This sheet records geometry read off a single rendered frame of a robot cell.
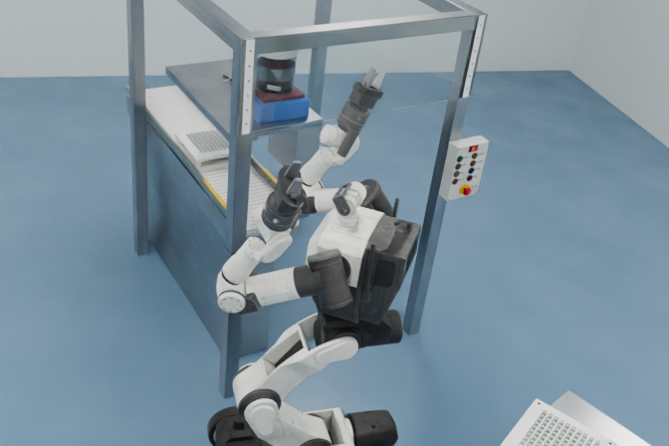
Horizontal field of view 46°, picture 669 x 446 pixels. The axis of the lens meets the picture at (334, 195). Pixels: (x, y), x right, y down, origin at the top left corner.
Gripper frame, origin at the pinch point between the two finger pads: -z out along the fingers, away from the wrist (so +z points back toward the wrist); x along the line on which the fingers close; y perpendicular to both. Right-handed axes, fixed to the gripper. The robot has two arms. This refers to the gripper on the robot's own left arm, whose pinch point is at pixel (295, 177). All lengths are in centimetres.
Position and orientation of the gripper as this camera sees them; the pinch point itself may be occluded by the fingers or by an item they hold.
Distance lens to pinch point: 191.2
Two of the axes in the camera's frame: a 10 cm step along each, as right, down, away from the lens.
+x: -1.2, -8.1, 5.7
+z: -3.0, 5.8, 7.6
